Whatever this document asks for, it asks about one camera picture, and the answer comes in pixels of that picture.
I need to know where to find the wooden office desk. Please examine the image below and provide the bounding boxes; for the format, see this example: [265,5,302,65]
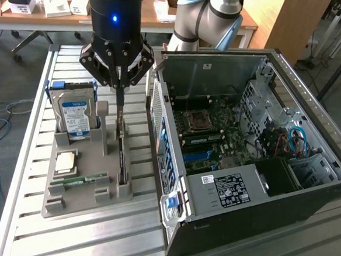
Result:
[138,0,261,51]
[0,0,95,38]

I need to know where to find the long blue expansion slot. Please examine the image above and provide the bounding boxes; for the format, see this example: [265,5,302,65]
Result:
[182,151,213,164]

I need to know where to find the perforated silver drive cage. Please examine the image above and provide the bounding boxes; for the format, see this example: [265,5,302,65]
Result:
[236,78,280,142]

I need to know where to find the metal leg with casters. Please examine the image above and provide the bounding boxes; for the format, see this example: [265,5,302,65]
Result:
[9,28,55,65]

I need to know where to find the green motherboard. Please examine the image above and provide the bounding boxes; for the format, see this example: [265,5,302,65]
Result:
[167,92,267,182]

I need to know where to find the CPU socket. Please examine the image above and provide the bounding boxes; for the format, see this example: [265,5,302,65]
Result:
[185,108,212,132]

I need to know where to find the green RAM stick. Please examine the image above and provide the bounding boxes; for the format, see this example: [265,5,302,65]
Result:
[49,168,109,189]

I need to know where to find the small white box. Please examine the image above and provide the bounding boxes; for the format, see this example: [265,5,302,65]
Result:
[69,0,92,17]

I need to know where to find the white box with barcode label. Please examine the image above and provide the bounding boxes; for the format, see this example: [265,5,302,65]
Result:
[5,0,37,16]

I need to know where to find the grey printed parts rack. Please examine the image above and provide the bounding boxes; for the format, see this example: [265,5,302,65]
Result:
[40,95,141,224]

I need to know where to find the blue wire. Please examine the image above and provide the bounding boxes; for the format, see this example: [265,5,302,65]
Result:
[285,124,312,159]

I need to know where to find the open black PC case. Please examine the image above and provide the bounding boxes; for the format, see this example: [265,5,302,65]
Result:
[134,40,341,256]

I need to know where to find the white paper sheets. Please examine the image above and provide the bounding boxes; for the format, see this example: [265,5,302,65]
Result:
[152,0,179,24]

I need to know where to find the silver disk bay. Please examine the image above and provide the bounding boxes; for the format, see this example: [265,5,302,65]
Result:
[285,150,341,191]

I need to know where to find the flat white box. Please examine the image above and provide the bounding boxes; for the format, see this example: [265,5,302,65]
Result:
[43,0,73,20]

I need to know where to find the wooden cabinet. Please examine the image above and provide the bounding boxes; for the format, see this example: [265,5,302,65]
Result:
[239,0,334,70]

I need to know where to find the black plastic fan shroud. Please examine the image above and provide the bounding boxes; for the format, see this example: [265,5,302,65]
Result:
[252,155,306,200]

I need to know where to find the CPU chip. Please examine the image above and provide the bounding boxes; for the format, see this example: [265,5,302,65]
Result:
[54,150,78,175]

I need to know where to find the Nvidia graphics card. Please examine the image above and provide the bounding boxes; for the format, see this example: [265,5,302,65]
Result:
[112,115,134,187]

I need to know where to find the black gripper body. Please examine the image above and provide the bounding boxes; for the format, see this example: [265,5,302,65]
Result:
[82,0,149,71]

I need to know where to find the hard disk with blue bracket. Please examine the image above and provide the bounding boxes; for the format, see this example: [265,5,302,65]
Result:
[42,75,104,143]

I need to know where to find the grey power supply unit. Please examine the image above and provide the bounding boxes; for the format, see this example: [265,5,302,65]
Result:
[178,160,271,228]

